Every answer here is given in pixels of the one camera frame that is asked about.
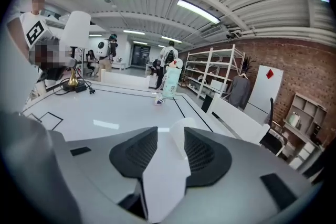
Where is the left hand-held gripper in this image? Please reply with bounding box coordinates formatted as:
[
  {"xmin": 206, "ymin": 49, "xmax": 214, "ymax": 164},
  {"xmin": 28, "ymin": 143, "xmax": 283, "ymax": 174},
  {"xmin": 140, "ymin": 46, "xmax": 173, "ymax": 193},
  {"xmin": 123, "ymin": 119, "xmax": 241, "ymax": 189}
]
[{"xmin": 26, "ymin": 19, "xmax": 78, "ymax": 82}]

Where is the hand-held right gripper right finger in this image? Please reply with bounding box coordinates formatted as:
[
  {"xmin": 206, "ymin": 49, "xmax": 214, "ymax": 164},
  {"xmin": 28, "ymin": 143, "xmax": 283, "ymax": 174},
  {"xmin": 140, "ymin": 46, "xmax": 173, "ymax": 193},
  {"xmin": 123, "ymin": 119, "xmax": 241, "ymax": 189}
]
[{"xmin": 161, "ymin": 126, "xmax": 314, "ymax": 224}]

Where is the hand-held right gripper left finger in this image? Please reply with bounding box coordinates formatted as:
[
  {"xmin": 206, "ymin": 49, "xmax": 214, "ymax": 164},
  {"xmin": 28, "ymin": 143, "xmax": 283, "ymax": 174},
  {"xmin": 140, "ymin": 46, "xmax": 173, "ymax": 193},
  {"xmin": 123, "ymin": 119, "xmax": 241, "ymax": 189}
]
[{"xmin": 65, "ymin": 126, "xmax": 159, "ymax": 224}]

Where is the white work table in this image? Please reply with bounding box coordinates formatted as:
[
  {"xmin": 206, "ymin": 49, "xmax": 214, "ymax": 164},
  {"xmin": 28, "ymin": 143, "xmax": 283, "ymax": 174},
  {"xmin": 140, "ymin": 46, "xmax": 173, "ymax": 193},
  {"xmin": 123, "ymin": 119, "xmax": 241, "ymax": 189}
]
[{"xmin": 20, "ymin": 80, "xmax": 238, "ymax": 222}]

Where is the white round backpack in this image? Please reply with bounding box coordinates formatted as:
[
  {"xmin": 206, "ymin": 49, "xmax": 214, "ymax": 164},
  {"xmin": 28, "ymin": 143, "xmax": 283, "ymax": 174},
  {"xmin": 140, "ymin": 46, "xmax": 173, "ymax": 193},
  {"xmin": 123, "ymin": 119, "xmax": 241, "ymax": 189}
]
[{"xmin": 94, "ymin": 39, "xmax": 108, "ymax": 56}]

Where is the white shade table lamp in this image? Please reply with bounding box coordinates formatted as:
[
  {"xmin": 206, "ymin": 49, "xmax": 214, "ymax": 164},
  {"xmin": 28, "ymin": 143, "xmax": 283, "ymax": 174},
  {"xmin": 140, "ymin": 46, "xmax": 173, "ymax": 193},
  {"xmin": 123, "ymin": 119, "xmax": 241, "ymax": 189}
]
[{"xmin": 59, "ymin": 10, "xmax": 91, "ymax": 92}]

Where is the black office chair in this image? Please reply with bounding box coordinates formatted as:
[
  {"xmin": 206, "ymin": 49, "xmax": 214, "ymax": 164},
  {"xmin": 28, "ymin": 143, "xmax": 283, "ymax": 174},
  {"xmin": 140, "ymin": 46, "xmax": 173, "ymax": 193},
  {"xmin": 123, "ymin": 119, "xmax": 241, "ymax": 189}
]
[{"xmin": 258, "ymin": 97, "xmax": 288, "ymax": 157}]

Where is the white wooden chair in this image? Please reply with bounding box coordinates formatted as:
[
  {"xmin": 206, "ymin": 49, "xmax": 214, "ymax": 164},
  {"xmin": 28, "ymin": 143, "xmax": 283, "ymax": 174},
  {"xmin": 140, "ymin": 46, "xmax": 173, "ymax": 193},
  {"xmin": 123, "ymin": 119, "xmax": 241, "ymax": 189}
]
[{"xmin": 206, "ymin": 93, "xmax": 271, "ymax": 145}]

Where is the white drawer unit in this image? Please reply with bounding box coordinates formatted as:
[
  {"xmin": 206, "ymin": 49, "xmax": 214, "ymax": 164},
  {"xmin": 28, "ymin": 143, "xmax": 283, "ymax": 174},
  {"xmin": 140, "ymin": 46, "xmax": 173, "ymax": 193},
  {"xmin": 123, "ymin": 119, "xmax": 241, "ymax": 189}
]
[{"xmin": 288, "ymin": 138, "xmax": 316, "ymax": 170}]

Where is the black storage crate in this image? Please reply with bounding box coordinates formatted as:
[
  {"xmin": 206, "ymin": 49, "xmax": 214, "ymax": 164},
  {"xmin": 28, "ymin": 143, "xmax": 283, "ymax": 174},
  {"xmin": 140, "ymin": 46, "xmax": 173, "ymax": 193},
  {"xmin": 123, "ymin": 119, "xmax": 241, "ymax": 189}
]
[{"xmin": 201, "ymin": 94, "xmax": 213, "ymax": 113}]

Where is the grey coat on hanger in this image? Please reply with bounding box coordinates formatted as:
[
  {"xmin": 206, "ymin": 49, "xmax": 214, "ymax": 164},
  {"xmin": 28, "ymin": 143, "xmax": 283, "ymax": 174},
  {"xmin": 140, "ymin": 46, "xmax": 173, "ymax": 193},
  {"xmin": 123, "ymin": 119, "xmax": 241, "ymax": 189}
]
[{"xmin": 227, "ymin": 73, "xmax": 251, "ymax": 110}]

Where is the white jar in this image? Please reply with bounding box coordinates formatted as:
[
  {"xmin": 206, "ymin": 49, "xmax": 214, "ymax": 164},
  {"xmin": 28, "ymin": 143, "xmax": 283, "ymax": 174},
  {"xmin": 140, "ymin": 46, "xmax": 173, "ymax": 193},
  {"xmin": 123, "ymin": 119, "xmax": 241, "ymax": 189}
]
[{"xmin": 288, "ymin": 112, "xmax": 301, "ymax": 128}]

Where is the white refrigerator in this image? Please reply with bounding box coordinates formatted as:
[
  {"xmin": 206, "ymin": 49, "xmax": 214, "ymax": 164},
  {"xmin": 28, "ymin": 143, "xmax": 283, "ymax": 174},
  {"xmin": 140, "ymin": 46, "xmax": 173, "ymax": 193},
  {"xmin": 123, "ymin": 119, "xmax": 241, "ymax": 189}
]
[{"xmin": 248, "ymin": 65, "xmax": 284, "ymax": 124}]

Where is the wooden cubby shelf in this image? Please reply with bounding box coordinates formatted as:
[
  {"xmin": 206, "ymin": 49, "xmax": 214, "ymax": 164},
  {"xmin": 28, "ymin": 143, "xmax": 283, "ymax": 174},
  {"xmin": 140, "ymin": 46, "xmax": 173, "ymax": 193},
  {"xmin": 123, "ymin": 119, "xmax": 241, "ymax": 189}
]
[{"xmin": 282, "ymin": 91, "xmax": 329, "ymax": 145}]

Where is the mint green patterned flask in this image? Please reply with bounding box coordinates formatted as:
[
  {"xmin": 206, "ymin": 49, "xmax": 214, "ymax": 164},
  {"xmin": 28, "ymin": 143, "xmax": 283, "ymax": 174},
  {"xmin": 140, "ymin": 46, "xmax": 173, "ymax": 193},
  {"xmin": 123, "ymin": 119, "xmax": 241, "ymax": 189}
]
[{"xmin": 161, "ymin": 58, "xmax": 184, "ymax": 99}]

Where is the white metal shelving rack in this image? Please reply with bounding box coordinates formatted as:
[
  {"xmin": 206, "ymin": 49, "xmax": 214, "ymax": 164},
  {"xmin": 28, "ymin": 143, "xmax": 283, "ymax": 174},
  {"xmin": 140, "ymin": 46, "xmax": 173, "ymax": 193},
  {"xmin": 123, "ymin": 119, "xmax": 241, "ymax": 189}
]
[{"xmin": 183, "ymin": 44, "xmax": 246, "ymax": 100}]

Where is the ceiling air vent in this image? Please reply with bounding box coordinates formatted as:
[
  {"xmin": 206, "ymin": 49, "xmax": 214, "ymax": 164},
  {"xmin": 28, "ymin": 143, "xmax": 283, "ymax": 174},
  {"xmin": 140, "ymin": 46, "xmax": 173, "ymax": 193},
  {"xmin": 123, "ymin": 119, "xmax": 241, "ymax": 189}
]
[{"xmin": 201, "ymin": 24, "xmax": 224, "ymax": 38}]

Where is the black lamp power cable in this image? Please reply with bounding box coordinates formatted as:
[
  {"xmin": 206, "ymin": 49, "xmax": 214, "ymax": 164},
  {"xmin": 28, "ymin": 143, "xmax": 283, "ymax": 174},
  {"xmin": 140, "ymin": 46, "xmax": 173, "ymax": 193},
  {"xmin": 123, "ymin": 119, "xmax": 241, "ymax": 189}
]
[{"xmin": 52, "ymin": 78, "xmax": 97, "ymax": 97}]

